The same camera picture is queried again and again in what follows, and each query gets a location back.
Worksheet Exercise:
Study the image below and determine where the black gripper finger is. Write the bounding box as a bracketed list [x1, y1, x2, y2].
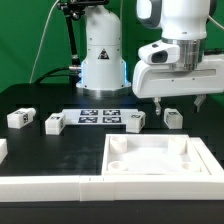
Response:
[194, 94, 206, 112]
[153, 97, 162, 116]

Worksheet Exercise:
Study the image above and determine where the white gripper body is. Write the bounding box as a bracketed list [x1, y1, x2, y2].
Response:
[132, 41, 224, 98]

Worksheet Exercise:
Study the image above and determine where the white square table top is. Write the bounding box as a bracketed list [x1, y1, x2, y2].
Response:
[101, 134, 210, 175]

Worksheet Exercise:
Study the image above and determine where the white sheet with markers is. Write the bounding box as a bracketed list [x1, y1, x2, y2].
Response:
[62, 109, 138, 125]

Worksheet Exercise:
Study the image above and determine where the white U-shaped obstacle fence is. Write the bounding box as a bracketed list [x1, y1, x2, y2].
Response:
[0, 137, 224, 202]

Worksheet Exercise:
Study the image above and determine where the white block at left edge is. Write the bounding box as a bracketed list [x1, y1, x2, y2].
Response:
[0, 139, 8, 164]

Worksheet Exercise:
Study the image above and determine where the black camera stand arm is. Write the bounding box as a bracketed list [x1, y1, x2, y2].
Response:
[57, 0, 110, 81]

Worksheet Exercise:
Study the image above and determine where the black cable bundle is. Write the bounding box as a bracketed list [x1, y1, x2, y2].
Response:
[33, 66, 83, 85]

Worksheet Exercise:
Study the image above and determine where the white cable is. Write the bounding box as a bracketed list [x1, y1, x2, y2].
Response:
[29, 0, 61, 84]

